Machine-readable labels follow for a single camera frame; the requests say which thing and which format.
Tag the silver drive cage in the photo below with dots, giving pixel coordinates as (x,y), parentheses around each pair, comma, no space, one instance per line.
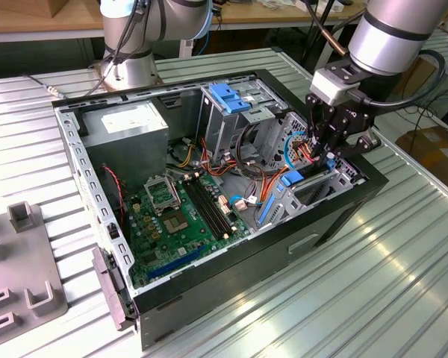
(220,127)

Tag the black RAM slot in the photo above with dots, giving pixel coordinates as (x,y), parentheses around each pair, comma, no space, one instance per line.
(204,209)
(213,205)
(217,203)
(208,207)

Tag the silver disk bay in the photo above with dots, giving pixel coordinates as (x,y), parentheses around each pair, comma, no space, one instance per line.
(349,175)

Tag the wooden desk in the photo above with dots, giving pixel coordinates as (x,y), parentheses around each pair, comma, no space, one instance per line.
(59,22)

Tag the blue expansion slot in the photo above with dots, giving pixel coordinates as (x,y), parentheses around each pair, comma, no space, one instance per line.
(175,263)

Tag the hard disk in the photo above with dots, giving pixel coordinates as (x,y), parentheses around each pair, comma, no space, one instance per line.
(292,178)

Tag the grey expansion card retainer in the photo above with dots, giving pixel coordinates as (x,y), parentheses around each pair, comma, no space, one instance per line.
(110,287)

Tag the grey parts rack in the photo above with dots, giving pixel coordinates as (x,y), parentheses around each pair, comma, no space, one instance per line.
(26,261)

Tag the black open PC case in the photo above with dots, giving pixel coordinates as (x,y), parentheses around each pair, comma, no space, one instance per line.
(246,268)

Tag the grey power supply unit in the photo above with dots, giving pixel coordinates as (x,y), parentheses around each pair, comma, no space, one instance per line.
(127,149)

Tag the brown cardboard box with labels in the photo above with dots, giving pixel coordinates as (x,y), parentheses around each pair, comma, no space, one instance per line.
(433,149)

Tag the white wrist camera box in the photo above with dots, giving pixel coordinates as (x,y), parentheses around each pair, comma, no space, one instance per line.
(332,87)

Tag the brown square base plate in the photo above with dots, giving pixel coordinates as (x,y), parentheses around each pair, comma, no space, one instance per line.
(154,81)

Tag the CPU socket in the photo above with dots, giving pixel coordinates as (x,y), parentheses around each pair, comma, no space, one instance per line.
(175,222)

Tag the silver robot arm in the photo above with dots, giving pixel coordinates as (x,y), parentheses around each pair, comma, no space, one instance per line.
(388,37)

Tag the blue drive latch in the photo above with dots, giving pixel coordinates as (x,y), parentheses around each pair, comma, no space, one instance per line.
(229,98)

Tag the green motherboard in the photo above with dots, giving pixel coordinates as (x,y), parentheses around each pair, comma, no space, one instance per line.
(198,242)

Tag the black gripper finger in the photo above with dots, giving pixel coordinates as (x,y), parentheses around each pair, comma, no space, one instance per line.
(369,143)
(315,127)

